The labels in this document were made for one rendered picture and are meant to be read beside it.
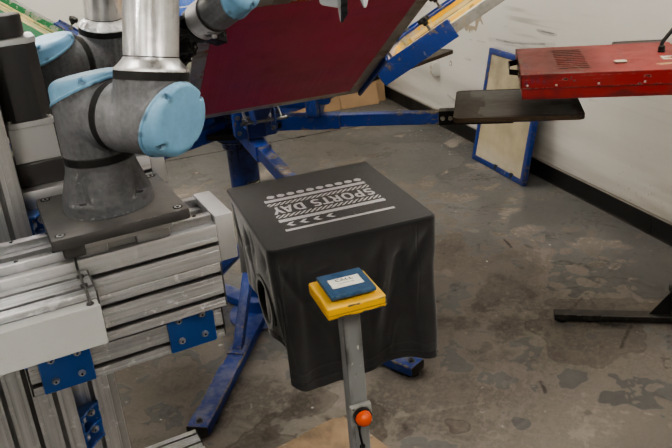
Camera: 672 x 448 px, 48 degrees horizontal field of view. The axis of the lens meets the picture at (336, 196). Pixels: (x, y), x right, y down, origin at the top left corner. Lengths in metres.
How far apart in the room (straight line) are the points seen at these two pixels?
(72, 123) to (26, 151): 0.28
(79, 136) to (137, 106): 0.15
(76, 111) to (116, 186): 0.14
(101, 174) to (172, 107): 0.20
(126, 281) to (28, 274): 0.16
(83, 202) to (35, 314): 0.20
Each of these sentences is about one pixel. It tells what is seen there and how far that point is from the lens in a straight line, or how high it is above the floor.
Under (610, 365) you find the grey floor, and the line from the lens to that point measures 3.07.
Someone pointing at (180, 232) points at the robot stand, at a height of 1.20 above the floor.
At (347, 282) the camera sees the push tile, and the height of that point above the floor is 0.97.
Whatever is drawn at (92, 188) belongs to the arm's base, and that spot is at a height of 1.31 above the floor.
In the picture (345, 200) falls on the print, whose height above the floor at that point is 0.95.
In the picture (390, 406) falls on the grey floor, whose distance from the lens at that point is 2.81.
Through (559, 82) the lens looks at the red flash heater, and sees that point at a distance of 2.68.
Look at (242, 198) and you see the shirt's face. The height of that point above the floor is 0.95.
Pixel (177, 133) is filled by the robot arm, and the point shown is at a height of 1.41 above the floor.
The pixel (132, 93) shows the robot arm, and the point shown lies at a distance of 1.16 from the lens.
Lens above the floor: 1.71
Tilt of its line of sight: 22 degrees down
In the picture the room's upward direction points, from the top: 5 degrees counter-clockwise
